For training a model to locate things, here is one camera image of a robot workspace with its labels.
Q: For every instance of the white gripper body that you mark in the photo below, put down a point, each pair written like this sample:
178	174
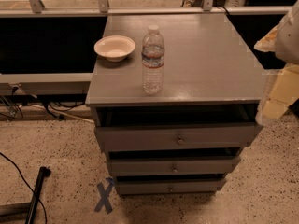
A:
288	37

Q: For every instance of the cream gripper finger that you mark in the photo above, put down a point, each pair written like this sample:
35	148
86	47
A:
270	110
268	42

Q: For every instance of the grey drawer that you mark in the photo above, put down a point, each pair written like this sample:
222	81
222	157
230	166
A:
155	187
171	137
172	166

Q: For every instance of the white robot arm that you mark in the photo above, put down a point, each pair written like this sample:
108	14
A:
287	45

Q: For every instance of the grey top drawer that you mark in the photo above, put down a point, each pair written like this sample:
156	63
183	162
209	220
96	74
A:
171	137

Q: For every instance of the grey drawer cabinet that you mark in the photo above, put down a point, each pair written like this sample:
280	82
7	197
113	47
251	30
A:
210	77

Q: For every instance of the grey bottom drawer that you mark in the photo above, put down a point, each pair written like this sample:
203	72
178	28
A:
155	187

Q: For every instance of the clear plastic water bottle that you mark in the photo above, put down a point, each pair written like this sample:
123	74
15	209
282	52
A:
152	57

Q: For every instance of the white paper bowl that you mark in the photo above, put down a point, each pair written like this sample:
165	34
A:
114	48

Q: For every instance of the blue tape cross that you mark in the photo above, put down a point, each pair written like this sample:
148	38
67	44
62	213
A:
104	196

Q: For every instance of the black metal stand leg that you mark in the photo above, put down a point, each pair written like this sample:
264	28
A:
29	209

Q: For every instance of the grey metal railing frame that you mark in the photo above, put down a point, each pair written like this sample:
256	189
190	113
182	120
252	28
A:
47	45

